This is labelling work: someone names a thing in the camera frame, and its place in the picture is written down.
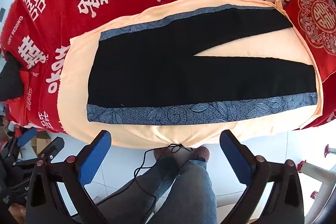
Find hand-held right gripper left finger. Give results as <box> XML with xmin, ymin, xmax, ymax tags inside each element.
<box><xmin>26</xmin><ymin>130</ymin><xmax>112</xmax><ymax>224</ymax></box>

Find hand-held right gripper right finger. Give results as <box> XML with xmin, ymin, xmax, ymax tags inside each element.
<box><xmin>219</xmin><ymin>130</ymin><xmax>305</xmax><ymax>224</ymax></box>

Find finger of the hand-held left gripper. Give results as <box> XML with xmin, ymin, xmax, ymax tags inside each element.
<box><xmin>16</xmin><ymin>127</ymin><xmax>38</xmax><ymax>149</ymax></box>
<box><xmin>37</xmin><ymin>136</ymin><xmax>65</xmax><ymax>163</ymax></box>

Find black pants with blue stripes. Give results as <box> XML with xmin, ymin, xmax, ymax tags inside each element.
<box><xmin>87</xmin><ymin>4</ymin><xmax>319</xmax><ymax>125</ymax></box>

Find cardboard box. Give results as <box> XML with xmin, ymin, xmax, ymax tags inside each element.
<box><xmin>31</xmin><ymin>131</ymin><xmax>53</xmax><ymax>155</ymax></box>

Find person's right red shoe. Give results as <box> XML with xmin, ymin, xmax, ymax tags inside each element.
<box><xmin>188</xmin><ymin>147</ymin><xmax>210</xmax><ymax>164</ymax></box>

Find person's red shoe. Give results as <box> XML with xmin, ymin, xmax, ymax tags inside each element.
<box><xmin>188</xmin><ymin>147</ymin><xmax>210</xmax><ymax>164</ymax></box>
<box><xmin>154</xmin><ymin>147</ymin><xmax>179</xmax><ymax>161</ymax></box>

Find person's right leg in jeans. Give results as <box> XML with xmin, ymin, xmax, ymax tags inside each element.
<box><xmin>155</xmin><ymin>157</ymin><xmax>218</xmax><ymax>224</ymax></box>

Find person's leg in jeans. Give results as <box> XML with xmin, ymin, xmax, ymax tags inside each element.
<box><xmin>155</xmin><ymin>157</ymin><xmax>218</xmax><ymax>224</ymax></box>
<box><xmin>97</xmin><ymin>157</ymin><xmax>181</xmax><ymax>224</ymax></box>

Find cream blanket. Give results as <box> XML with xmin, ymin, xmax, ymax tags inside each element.
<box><xmin>57</xmin><ymin>0</ymin><xmax>324</xmax><ymax>148</ymax></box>

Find person's left leg in jeans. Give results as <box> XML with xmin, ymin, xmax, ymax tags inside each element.
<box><xmin>97</xmin><ymin>157</ymin><xmax>181</xmax><ymax>224</ymax></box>

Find dark cloth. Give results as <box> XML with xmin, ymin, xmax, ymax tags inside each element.
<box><xmin>0</xmin><ymin>52</ymin><xmax>25</xmax><ymax>102</ymax></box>

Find person's left red shoe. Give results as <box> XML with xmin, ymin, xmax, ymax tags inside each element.
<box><xmin>154</xmin><ymin>147</ymin><xmax>179</xmax><ymax>161</ymax></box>

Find white metal rack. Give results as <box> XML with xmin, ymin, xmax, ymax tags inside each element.
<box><xmin>297</xmin><ymin>145</ymin><xmax>336</xmax><ymax>214</ymax></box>

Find red pillow with round pattern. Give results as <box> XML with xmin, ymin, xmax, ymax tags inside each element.
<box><xmin>285</xmin><ymin>0</ymin><xmax>336</xmax><ymax>83</ymax></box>

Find black cable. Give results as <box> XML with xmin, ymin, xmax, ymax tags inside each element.
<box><xmin>96</xmin><ymin>144</ymin><xmax>195</xmax><ymax>224</ymax></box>

